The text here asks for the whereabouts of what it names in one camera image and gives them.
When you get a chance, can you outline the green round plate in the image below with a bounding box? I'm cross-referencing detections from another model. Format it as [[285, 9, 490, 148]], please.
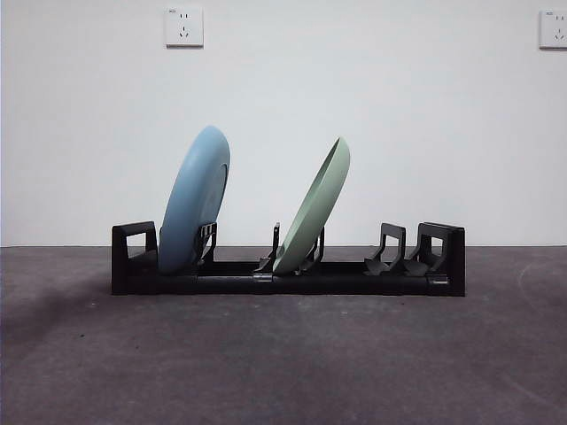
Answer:
[[271, 136, 352, 274]]

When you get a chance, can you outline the blue round plate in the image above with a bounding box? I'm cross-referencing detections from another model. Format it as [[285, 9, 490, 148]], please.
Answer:
[[156, 124, 233, 275]]

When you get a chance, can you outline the black plastic plate rack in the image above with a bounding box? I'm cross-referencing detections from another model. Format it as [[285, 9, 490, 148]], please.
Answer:
[[110, 220, 467, 298]]

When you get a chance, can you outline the white wall socket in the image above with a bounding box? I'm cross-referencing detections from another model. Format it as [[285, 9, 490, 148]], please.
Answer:
[[538, 10, 567, 50], [164, 6, 205, 49]]

